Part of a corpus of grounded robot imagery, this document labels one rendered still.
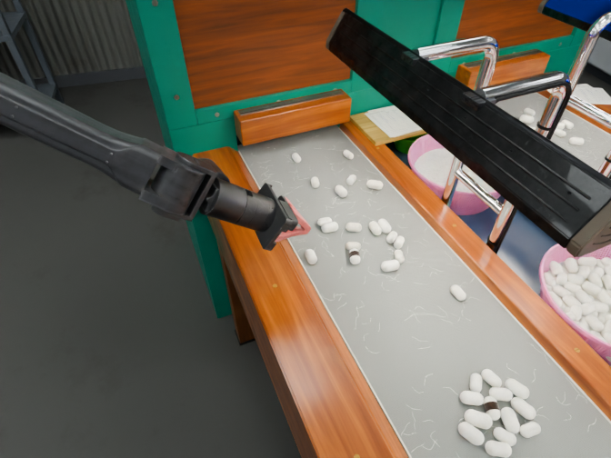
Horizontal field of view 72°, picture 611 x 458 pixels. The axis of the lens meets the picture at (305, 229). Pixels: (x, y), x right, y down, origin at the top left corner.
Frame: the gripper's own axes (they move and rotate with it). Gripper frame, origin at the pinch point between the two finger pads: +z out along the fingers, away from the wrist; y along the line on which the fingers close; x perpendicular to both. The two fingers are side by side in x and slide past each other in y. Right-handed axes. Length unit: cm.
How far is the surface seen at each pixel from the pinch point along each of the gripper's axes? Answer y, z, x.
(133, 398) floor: 29, 16, 98
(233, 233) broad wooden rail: 13.5, -2.0, 14.2
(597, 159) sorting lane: 7, 73, -44
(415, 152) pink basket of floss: 27, 40, -18
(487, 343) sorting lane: -25.6, 25.5, -4.9
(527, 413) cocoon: -37.8, 21.8, -3.9
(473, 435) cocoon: -37.3, 14.4, 1.8
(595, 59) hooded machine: 152, 270, -126
